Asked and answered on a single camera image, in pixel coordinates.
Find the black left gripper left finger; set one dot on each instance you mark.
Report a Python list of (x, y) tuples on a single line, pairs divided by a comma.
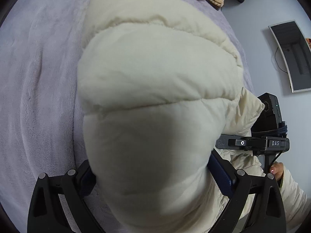
[(46, 213)]

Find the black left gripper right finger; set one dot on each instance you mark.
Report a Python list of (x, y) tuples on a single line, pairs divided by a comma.
[(267, 212)]

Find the right hand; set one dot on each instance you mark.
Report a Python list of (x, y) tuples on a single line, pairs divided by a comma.
[(277, 169)]

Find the cream puffer jacket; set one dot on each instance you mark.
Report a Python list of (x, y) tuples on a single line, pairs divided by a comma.
[(159, 82)]

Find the lavender fleece bed blanket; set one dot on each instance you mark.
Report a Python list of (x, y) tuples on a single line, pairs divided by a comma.
[(41, 120)]

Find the curved monitor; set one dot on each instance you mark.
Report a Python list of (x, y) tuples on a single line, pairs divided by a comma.
[(295, 51)]

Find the cream sleeve right forearm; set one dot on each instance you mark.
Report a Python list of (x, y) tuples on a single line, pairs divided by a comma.
[(295, 200)]

